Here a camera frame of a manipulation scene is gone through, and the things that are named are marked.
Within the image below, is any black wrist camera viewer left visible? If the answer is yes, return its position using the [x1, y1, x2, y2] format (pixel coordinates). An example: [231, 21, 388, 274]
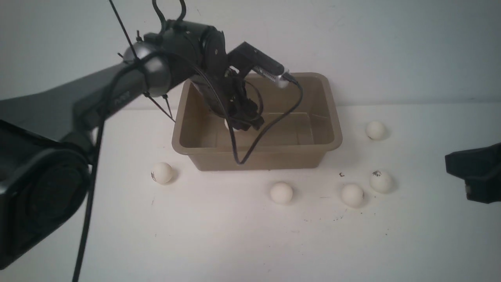
[228, 42, 289, 88]

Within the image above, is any black robot arm viewer left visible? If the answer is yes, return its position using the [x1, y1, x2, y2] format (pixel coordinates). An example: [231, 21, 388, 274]
[0, 20, 283, 269]

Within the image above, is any white ball with black mark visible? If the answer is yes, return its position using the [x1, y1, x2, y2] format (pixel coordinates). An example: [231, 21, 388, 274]
[369, 171, 394, 194]

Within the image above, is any black cable viewer left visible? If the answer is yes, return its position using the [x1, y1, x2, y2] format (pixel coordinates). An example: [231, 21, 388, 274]
[72, 70, 304, 282]

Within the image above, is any black gripper viewer left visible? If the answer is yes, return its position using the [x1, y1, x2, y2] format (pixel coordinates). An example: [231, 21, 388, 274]
[194, 67, 265, 131]

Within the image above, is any tan plastic storage bin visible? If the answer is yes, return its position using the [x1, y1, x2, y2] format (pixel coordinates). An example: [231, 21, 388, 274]
[172, 72, 343, 172]

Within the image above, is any black gripper viewer right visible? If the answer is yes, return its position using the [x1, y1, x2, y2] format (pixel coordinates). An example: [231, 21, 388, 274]
[444, 143, 501, 204]

